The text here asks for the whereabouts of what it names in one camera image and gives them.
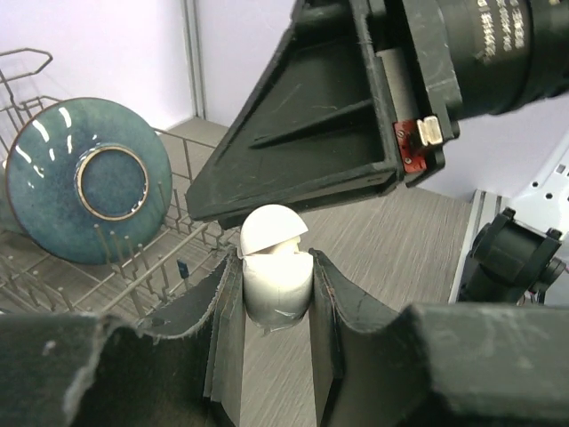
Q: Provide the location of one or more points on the large teal plate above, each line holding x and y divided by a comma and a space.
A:
87, 180

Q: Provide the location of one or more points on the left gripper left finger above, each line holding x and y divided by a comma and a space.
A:
181, 366

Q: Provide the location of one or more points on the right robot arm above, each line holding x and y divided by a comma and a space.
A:
507, 54

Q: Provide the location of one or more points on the oval white charging case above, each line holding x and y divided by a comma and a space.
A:
278, 276

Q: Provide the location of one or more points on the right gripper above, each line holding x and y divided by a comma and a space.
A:
319, 127

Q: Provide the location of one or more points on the wire dish rack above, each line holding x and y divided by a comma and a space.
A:
180, 255

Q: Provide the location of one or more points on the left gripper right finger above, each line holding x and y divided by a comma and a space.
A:
462, 364

